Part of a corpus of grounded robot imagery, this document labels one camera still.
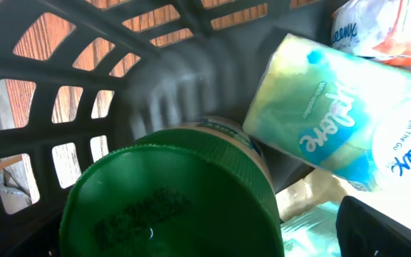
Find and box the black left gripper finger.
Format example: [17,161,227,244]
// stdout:
[335,196,411,257]

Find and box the teal tissue pack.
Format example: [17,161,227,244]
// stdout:
[280,201,342,257]

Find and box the beige plastic pouch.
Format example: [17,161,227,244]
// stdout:
[275,169,353,221]

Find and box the green lid jar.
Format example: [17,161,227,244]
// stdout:
[59,116,284,256]

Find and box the orange white tissue pack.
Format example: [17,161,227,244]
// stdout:
[331,0,411,66]

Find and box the blue Kleenex tissue pack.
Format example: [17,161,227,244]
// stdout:
[243,34,411,229]

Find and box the grey plastic basket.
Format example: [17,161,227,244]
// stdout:
[0,0,340,256]

